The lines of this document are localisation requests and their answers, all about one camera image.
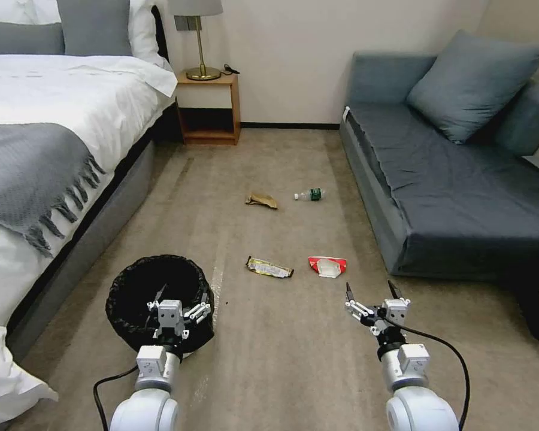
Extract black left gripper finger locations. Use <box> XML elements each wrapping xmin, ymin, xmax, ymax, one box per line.
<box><xmin>181</xmin><ymin>287</ymin><xmax>213</xmax><ymax>326</ymax></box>
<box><xmin>145</xmin><ymin>283</ymin><xmax>168</xmax><ymax>313</ymax></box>

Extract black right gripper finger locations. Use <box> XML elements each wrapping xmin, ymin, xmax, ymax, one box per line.
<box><xmin>387</xmin><ymin>280</ymin><xmax>412</xmax><ymax>315</ymax></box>
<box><xmin>343</xmin><ymin>281</ymin><xmax>381</xmax><ymax>336</ymax></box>

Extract black lined trash bin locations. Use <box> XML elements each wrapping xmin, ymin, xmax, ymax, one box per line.
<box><xmin>105</xmin><ymin>254</ymin><xmax>216</xmax><ymax>356</ymax></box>

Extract red and white carton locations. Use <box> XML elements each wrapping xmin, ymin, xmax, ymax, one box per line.
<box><xmin>307</xmin><ymin>255</ymin><xmax>347</xmax><ymax>281</ymax></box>

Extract flattened gold snack wrapper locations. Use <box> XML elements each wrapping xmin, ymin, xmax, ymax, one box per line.
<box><xmin>244</xmin><ymin>255</ymin><xmax>295</xmax><ymax>281</ymax></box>

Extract blue-grey sofa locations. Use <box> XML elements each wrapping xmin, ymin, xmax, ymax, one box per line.
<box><xmin>339</xmin><ymin>50</ymin><xmax>539</xmax><ymax>283</ymax></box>

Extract clear plastic bottle green label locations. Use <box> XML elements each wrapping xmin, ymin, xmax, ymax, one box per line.
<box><xmin>293</xmin><ymin>187</ymin><xmax>328</xmax><ymax>202</ymax></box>

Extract crumpled brown paper bag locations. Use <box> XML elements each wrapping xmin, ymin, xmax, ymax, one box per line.
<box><xmin>244</xmin><ymin>192</ymin><xmax>280</xmax><ymax>211</ymax></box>

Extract grey fringed throw blanket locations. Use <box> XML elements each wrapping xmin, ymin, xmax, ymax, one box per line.
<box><xmin>0</xmin><ymin>122</ymin><xmax>107</xmax><ymax>259</ymax></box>

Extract wooden nightstand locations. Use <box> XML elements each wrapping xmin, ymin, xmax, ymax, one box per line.
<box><xmin>175</xmin><ymin>71</ymin><xmax>243</xmax><ymax>146</ymax></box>

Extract blue-grey sofa back cushion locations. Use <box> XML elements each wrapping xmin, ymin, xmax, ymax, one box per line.
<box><xmin>493</xmin><ymin>80</ymin><xmax>539</xmax><ymax>159</ymax></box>

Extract white duvet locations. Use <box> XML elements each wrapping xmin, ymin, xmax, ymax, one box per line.
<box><xmin>0</xmin><ymin>54</ymin><xmax>179</xmax><ymax>427</ymax></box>

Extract square blue-grey cushion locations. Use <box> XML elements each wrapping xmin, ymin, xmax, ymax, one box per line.
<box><xmin>405</xmin><ymin>29</ymin><xmax>539</xmax><ymax>146</ymax></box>

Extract brass table lamp grey shade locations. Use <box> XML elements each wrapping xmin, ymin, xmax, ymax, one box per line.
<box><xmin>168</xmin><ymin>0</ymin><xmax>225</xmax><ymax>82</ymax></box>

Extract white pillow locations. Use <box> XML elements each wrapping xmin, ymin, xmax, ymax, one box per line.
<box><xmin>128</xmin><ymin>0</ymin><xmax>175</xmax><ymax>71</ymax></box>

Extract large grey pillow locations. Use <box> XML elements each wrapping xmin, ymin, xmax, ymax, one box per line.
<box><xmin>56</xmin><ymin>0</ymin><xmax>134</xmax><ymax>57</ymax></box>

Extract small grey pillow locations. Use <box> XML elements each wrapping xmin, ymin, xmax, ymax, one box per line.
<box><xmin>0</xmin><ymin>19</ymin><xmax>65</xmax><ymax>56</ymax></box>

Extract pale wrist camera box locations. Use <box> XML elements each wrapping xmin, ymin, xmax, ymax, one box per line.
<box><xmin>380</xmin><ymin>298</ymin><xmax>410</xmax><ymax>332</ymax></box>
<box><xmin>157</xmin><ymin>299</ymin><xmax>183</xmax><ymax>331</ymax></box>

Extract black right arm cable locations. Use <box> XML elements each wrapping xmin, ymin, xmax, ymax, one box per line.
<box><xmin>399</xmin><ymin>324</ymin><xmax>471</xmax><ymax>427</ymax></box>

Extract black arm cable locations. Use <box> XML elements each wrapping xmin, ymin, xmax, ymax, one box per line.
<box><xmin>399</xmin><ymin>324</ymin><xmax>471</xmax><ymax>427</ymax></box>
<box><xmin>92</xmin><ymin>365</ymin><xmax>139</xmax><ymax>431</ymax></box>

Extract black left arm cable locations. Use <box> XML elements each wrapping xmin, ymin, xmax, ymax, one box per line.
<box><xmin>92</xmin><ymin>365</ymin><xmax>139</xmax><ymax>431</ymax></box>

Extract grey upholstered bed frame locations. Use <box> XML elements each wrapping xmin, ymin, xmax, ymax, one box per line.
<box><xmin>4</xmin><ymin>101</ymin><xmax>183</xmax><ymax>365</ymax></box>

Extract grey wall switch plate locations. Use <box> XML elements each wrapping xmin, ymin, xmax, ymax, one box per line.
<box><xmin>174</xmin><ymin>14</ymin><xmax>204</xmax><ymax>33</ymax></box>

